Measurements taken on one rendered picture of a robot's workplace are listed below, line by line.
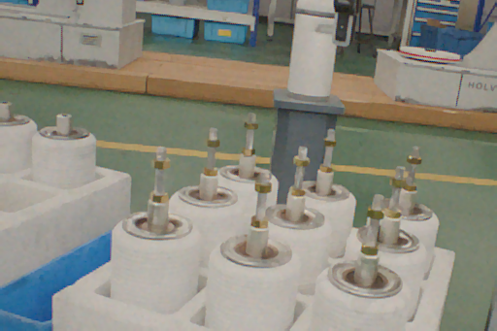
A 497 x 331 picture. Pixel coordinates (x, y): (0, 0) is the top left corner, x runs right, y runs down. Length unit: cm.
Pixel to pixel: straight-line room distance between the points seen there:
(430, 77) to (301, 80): 165
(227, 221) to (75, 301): 20
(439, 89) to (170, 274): 234
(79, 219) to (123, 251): 33
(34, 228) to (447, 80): 226
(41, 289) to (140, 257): 28
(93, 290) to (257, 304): 19
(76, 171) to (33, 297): 22
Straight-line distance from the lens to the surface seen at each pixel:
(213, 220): 74
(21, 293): 88
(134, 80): 274
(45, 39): 290
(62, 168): 101
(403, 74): 283
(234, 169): 90
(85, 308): 68
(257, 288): 60
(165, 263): 65
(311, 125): 125
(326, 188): 84
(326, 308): 59
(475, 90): 294
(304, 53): 125
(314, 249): 72
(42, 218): 92
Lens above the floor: 52
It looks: 17 degrees down
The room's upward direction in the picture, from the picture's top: 8 degrees clockwise
